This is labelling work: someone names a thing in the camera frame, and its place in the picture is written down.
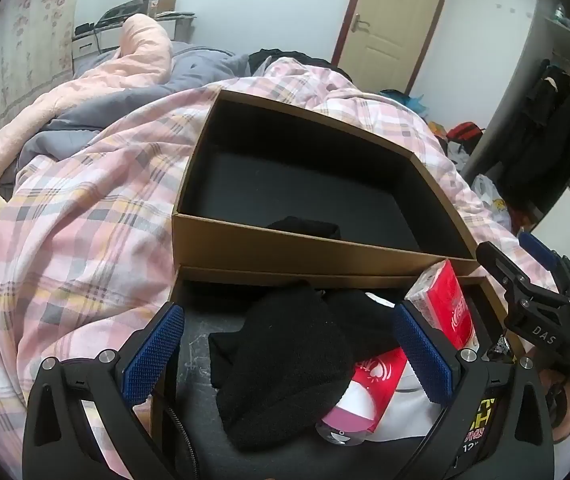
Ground white cloth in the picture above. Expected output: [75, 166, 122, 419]
[365, 360, 448, 448]

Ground pink plaid blanket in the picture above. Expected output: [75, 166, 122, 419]
[0, 57, 558, 441]

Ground black wipes packet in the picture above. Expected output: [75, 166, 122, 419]
[460, 395, 503, 461]

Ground red bag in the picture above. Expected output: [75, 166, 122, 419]
[446, 122, 486, 143]

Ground small cardboard box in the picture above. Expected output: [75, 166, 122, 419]
[147, 0, 178, 18]

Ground floral curtain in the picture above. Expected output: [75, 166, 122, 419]
[0, 0, 86, 171]

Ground white plastic bag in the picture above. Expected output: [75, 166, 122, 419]
[472, 174, 510, 228]

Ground dark clothing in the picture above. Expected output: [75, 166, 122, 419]
[247, 49, 356, 81]

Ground grey quilt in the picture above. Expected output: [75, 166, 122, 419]
[15, 40, 251, 171]

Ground grey wardrobe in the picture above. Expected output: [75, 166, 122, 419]
[462, 0, 570, 261]

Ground black hanging jackets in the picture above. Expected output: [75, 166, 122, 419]
[495, 59, 570, 213]

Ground pink quilt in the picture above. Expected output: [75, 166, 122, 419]
[0, 12, 173, 206]

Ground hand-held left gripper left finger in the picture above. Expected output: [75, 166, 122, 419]
[22, 302, 188, 480]

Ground white nightstand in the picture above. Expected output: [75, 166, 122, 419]
[72, 12, 198, 58]

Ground shallow cardboard box black lining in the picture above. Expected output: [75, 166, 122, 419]
[150, 262, 510, 480]

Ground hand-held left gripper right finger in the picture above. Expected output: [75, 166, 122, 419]
[392, 301, 553, 480]

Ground large white red tissue pack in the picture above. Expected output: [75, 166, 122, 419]
[315, 347, 418, 448]

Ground black knit sock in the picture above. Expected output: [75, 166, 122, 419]
[265, 216, 341, 241]

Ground blue plastic bag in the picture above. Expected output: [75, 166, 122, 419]
[380, 89, 428, 116]

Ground black cloth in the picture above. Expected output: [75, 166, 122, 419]
[322, 287, 403, 361]

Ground beige door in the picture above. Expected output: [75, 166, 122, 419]
[332, 0, 453, 96]

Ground black bag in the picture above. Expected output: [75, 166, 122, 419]
[94, 0, 146, 28]

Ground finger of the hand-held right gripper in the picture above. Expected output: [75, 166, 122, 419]
[519, 231, 570, 293]
[476, 241, 570, 311]

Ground slim red tissue pack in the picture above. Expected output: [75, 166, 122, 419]
[404, 258, 480, 352]

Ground black cable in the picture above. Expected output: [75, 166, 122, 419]
[152, 390, 201, 480]

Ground black fuzzy sock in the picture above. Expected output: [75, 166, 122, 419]
[208, 280, 363, 452]

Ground deep cardboard box black lining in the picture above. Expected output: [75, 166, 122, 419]
[171, 87, 483, 277]

